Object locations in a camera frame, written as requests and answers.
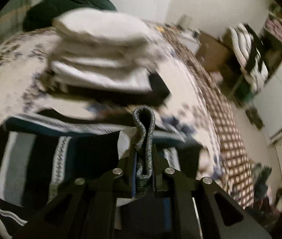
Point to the white black jacket on chair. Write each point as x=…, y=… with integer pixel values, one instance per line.
x=248, y=49

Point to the white wardrobe shelf unit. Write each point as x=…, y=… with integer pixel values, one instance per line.
x=268, y=102

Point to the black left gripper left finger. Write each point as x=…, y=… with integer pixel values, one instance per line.
x=118, y=183

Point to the white headboard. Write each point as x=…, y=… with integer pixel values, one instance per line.
x=149, y=10

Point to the grey speckled sock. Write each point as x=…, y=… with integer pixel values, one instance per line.
x=144, y=120

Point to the dark shoes on floor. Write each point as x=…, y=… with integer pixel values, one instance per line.
x=254, y=118

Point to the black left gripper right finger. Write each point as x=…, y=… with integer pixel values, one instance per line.
x=173, y=184

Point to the floral fleece bed blanket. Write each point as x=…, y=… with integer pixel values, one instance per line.
x=196, y=105

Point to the dark green duvet bundle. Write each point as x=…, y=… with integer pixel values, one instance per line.
x=41, y=15

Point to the brown cardboard box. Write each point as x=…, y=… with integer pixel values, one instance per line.
x=212, y=54

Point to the black grey striped sweater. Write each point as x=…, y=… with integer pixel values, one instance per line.
x=42, y=153

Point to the white table lamp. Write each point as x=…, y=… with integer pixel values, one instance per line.
x=184, y=21

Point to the pink folded blanket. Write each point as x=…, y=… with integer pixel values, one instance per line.
x=274, y=27

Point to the white bedside table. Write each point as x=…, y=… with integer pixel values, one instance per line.
x=186, y=38

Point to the stack of white clothes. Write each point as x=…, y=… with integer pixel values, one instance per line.
x=107, y=56

